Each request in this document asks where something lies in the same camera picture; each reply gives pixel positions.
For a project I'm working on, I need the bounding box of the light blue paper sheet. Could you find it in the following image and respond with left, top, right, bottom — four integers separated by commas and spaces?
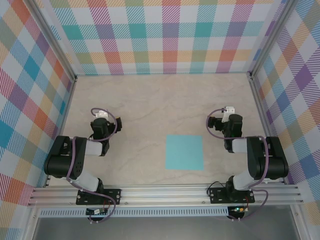
164, 134, 205, 171

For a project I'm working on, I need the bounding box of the small right circuit board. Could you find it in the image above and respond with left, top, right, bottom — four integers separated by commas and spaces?
231, 206, 251, 214

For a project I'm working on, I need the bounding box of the small circuit board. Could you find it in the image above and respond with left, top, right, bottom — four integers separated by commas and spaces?
231, 206, 251, 214
85, 208, 108, 216

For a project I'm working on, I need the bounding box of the small left circuit board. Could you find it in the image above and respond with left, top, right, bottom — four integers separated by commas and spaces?
85, 208, 108, 216

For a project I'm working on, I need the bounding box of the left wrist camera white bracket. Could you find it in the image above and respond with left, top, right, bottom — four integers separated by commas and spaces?
93, 109, 109, 120

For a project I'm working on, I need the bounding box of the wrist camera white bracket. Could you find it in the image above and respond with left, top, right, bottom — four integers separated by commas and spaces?
93, 109, 109, 120
223, 106, 236, 123

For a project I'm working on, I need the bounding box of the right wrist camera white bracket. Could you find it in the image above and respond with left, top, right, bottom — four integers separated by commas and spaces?
223, 106, 236, 123

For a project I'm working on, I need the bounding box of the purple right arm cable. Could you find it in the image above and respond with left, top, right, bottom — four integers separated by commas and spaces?
205, 107, 270, 222

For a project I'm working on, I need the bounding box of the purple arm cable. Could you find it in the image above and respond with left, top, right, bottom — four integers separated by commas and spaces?
205, 107, 270, 222
66, 107, 119, 224

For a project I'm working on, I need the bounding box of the aluminium table edge rail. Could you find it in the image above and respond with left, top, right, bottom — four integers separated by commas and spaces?
43, 76, 78, 188
248, 73, 287, 186

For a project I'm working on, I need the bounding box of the thin black base wire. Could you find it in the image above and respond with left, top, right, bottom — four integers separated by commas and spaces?
206, 181, 227, 197

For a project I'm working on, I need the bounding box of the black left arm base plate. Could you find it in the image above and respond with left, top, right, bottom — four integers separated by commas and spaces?
76, 188, 122, 206

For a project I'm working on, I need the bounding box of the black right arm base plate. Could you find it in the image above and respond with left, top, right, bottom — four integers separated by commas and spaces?
208, 187, 256, 205

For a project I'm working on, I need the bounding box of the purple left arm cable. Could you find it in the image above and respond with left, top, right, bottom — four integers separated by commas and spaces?
66, 107, 119, 224

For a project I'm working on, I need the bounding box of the aluminium mounting rail beam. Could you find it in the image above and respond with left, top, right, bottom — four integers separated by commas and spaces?
27, 184, 305, 207

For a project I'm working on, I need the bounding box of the aluminium frame post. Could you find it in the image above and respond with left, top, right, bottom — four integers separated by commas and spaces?
29, 0, 78, 81
248, 0, 298, 78

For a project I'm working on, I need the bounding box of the slotted grey cable tray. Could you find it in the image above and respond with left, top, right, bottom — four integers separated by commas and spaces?
39, 209, 230, 218

